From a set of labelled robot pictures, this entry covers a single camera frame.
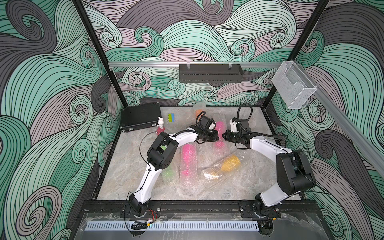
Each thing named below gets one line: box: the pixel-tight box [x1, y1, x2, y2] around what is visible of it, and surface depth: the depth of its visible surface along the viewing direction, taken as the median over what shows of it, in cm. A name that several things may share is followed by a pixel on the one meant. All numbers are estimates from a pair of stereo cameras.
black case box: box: [120, 101, 162, 133], surface depth 112 cm
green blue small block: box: [167, 113, 175, 123], surface depth 113 cm
